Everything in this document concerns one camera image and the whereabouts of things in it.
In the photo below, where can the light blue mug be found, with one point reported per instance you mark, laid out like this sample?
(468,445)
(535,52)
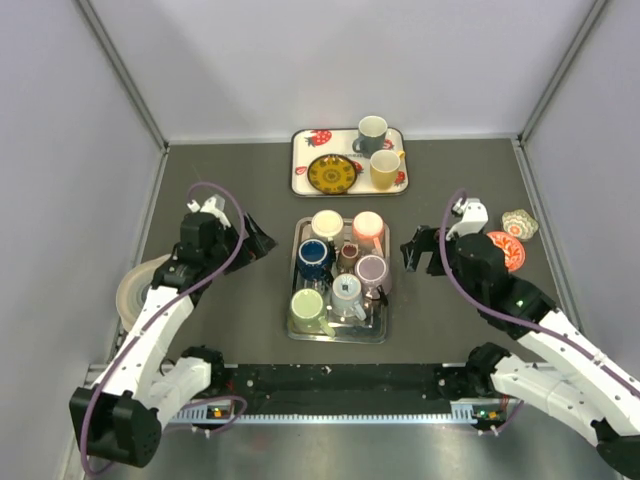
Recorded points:
(347,298)

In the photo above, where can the dark blue mug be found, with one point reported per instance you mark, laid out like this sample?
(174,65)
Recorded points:
(315,260)

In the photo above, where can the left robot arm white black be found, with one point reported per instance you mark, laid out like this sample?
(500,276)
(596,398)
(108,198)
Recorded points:
(121,416)

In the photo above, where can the pink mug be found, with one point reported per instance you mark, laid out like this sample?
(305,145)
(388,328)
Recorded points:
(368,232)

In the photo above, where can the purple mug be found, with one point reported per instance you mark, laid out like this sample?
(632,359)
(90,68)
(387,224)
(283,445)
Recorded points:
(374,275)

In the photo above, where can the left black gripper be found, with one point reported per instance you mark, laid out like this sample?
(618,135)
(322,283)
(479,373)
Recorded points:
(256,245)

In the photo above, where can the beige wavy plate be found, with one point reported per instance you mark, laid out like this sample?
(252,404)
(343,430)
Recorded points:
(132,291)

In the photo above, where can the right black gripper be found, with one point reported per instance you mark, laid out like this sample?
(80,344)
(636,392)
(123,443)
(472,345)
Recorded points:
(425,240)

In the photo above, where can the cream white mug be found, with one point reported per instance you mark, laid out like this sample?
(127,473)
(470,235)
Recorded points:
(328,226)

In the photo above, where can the green patterned small bowl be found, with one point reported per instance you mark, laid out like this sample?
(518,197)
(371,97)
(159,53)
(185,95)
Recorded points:
(519,224)

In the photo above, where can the small brown mug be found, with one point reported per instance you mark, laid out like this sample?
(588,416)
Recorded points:
(348,256)

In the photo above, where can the dark grey mug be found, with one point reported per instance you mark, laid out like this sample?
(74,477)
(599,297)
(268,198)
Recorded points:
(372,131)

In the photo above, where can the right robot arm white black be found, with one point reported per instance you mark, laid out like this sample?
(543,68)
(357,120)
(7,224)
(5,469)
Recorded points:
(588,392)

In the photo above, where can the light green mug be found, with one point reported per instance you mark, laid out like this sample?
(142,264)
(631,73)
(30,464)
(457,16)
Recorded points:
(308,313)

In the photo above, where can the yellow patterned plate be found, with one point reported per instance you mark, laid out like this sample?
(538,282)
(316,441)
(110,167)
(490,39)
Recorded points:
(332,174)

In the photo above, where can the yellow mug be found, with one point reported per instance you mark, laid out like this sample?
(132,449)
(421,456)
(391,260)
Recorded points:
(384,167)

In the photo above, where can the steel metal tray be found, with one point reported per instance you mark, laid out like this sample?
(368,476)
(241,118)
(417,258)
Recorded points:
(371,330)

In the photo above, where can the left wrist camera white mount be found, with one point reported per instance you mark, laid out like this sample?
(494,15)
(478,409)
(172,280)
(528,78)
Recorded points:
(214,206)

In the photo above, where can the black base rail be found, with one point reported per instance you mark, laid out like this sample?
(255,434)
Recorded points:
(351,389)

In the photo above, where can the orange patterned small bowl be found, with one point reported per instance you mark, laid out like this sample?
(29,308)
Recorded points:
(514,251)

